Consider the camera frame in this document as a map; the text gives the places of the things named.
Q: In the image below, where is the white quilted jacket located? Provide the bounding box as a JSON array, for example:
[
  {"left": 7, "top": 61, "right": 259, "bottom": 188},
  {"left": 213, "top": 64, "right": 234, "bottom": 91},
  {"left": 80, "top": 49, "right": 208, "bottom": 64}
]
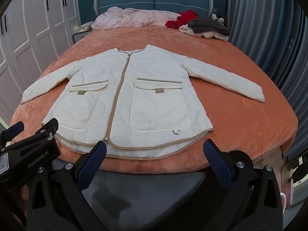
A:
[{"left": 20, "top": 44, "right": 265, "bottom": 160}]

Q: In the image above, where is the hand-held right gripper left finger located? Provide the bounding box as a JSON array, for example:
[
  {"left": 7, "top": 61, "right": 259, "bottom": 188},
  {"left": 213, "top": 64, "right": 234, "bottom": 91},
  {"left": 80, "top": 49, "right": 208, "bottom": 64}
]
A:
[{"left": 28, "top": 140, "right": 107, "bottom": 231}]

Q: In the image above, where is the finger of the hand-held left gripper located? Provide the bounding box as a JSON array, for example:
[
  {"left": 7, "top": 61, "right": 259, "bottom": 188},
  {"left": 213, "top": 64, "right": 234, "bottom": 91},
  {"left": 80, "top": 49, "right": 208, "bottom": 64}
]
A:
[
  {"left": 10, "top": 118, "right": 60, "bottom": 149},
  {"left": 0, "top": 121, "right": 25, "bottom": 147}
]

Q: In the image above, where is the red garment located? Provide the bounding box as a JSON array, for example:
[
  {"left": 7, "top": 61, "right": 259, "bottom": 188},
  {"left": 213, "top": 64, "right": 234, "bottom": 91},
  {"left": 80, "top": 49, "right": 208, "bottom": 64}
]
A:
[{"left": 165, "top": 10, "right": 199, "bottom": 29}]

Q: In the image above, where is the dark grey bed footboard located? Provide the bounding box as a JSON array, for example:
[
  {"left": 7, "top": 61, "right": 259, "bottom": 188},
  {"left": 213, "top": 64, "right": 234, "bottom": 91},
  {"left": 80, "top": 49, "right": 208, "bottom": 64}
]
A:
[{"left": 48, "top": 159, "right": 284, "bottom": 231}]

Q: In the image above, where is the cream fleece garment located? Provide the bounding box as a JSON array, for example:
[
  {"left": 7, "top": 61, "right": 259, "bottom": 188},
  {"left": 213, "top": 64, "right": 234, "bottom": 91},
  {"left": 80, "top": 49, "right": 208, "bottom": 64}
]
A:
[{"left": 179, "top": 24, "right": 229, "bottom": 41}]

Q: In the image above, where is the pink floral quilt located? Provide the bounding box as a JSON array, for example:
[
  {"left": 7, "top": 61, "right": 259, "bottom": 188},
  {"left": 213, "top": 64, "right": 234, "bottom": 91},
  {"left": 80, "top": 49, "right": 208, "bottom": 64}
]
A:
[{"left": 91, "top": 7, "right": 182, "bottom": 31}]

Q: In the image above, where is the blue upholstered headboard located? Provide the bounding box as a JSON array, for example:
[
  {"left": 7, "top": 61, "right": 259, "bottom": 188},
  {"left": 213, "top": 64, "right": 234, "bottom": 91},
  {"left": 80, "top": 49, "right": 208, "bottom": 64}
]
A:
[{"left": 94, "top": 0, "right": 214, "bottom": 22}]

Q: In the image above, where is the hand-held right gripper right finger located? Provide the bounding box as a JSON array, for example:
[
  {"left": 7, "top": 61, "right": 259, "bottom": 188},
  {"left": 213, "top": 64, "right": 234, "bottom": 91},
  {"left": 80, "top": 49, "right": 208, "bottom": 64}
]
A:
[{"left": 203, "top": 138, "right": 284, "bottom": 231}]

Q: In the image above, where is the pale yellow cloth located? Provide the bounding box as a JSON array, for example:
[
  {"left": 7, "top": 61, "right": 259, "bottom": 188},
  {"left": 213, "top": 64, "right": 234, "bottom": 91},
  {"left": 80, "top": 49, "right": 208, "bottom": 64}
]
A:
[{"left": 73, "top": 22, "right": 95, "bottom": 33}]

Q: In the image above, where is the grey pleated curtain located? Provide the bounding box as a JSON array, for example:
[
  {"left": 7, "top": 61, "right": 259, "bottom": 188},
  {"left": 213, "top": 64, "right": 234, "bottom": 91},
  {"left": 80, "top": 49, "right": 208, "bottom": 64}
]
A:
[{"left": 226, "top": 0, "right": 308, "bottom": 162}]

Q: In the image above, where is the dark object with white label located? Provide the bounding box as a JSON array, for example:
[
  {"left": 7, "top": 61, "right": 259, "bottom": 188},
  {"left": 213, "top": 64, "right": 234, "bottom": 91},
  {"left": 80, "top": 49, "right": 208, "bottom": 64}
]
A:
[{"left": 287, "top": 155, "right": 308, "bottom": 184}]

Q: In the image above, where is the grey bedside table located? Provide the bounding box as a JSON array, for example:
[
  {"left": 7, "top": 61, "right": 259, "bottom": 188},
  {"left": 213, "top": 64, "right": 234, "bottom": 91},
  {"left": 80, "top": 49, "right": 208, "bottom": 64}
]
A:
[{"left": 72, "top": 30, "right": 93, "bottom": 45}]

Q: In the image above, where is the white panelled wardrobe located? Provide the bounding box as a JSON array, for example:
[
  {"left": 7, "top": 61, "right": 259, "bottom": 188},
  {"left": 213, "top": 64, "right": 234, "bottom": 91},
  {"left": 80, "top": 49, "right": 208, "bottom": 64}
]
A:
[{"left": 0, "top": 0, "right": 79, "bottom": 126}]

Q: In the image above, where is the black and white plush toy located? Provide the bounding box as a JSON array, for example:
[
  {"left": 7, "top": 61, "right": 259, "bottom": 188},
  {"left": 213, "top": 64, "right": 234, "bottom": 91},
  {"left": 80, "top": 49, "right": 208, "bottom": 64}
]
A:
[{"left": 211, "top": 13, "right": 227, "bottom": 25}]

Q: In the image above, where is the orange plush bed blanket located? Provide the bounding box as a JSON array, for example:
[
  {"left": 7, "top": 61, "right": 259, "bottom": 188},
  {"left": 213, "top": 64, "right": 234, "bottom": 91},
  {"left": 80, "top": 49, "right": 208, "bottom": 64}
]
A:
[{"left": 10, "top": 25, "right": 299, "bottom": 203}]

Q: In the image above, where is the grey knitted garment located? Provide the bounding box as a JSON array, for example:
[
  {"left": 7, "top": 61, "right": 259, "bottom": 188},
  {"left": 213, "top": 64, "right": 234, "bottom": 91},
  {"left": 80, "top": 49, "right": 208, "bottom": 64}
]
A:
[{"left": 188, "top": 18, "right": 230, "bottom": 36}]

